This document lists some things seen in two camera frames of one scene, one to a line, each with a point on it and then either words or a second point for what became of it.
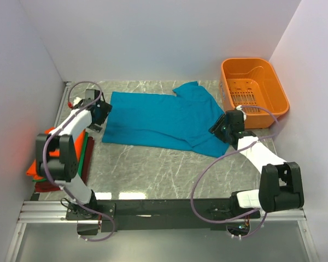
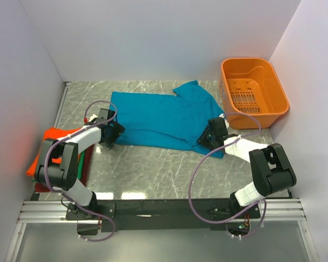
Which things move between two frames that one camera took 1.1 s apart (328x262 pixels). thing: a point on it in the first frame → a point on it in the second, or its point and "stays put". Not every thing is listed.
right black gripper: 216,127 → 202,138
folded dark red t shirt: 42,186 stays put
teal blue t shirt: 183,120 stays put
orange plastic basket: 253,84 stays put
